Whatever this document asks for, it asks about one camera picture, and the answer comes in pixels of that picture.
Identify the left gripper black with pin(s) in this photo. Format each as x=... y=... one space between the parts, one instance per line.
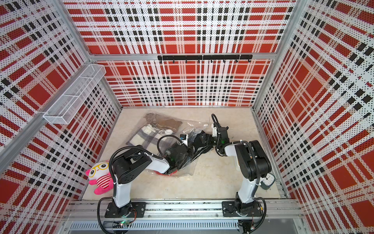
x=190 y=153

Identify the clear plastic vacuum bag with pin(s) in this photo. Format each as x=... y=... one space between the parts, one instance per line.
x=167 y=141

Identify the black smiley face scarf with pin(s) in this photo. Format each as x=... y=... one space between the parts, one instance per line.
x=199 y=143

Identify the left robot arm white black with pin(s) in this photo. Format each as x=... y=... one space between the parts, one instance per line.
x=128 y=162

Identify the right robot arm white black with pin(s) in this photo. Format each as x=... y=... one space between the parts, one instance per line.
x=254 y=166

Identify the red knitted scarf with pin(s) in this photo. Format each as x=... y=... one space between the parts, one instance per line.
x=170 y=172

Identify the white vacuum bag valve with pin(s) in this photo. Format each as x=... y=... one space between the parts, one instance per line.
x=168 y=132

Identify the grey white plaid scarf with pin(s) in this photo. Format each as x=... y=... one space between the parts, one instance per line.
x=147 y=136

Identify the brown fringed scarf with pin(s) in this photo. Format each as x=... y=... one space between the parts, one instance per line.
x=162 y=122

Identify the teal heart alarm clock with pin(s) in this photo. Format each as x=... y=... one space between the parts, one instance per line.
x=267 y=181

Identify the pink white plush toy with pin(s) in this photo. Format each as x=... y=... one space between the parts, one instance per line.
x=100 y=176

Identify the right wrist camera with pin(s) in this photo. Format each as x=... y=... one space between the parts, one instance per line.
x=217 y=129

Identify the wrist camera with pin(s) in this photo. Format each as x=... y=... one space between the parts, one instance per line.
x=184 y=138
x=217 y=129

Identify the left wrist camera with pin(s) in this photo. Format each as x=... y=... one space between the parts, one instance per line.
x=184 y=138

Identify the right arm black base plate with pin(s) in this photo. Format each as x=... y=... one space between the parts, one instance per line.
x=238 y=209

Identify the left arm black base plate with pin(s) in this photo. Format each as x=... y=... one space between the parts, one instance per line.
x=131 y=210

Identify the black wall hook rail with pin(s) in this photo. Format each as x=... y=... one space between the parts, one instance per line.
x=204 y=57

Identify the aluminium front rail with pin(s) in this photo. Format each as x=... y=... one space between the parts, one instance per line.
x=282 y=216

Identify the white mesh wall basket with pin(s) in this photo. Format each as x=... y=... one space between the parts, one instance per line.
x=64 y=109

